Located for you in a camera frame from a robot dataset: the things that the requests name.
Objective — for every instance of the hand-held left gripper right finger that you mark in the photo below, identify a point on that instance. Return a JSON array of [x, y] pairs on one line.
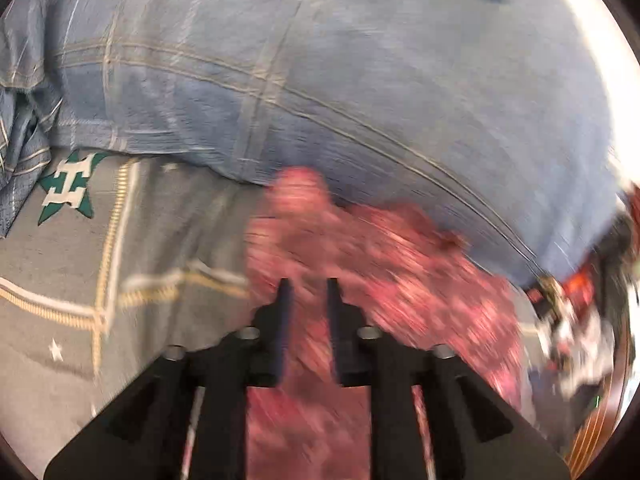
[[334, 320]]

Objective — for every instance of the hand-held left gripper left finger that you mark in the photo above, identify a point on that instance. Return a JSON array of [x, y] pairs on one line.
[[285, 320]]

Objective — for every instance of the pink floral shirt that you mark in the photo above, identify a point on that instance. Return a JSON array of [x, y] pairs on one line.
[[400, 270]]

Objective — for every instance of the grey stitched bedsheet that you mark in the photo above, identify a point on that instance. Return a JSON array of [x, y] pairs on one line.
[[165, 225]]

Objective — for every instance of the red orange cloth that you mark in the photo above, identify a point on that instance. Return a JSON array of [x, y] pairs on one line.
[[582, 282]]

